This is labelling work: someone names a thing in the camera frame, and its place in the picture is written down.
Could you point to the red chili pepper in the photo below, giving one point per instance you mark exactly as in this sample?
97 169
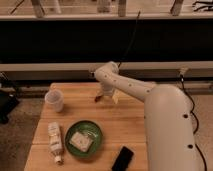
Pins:
98 97

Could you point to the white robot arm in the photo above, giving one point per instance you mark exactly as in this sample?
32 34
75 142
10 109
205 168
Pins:
168 125

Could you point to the translucent plastic cup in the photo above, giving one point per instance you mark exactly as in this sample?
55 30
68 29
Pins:
54 99

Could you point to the white sponge block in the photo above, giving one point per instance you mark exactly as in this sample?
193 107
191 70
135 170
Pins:
80 141

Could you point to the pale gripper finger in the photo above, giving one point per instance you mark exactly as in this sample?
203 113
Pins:
115 97

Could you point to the green plate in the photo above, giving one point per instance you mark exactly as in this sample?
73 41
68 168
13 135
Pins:
88 128

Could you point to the black object at left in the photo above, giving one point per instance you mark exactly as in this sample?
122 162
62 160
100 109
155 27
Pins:
8 101

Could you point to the clear plastic bottle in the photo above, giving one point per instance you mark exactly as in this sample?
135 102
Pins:
55 142

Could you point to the black smartphone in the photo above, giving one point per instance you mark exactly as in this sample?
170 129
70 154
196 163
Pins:
122 161

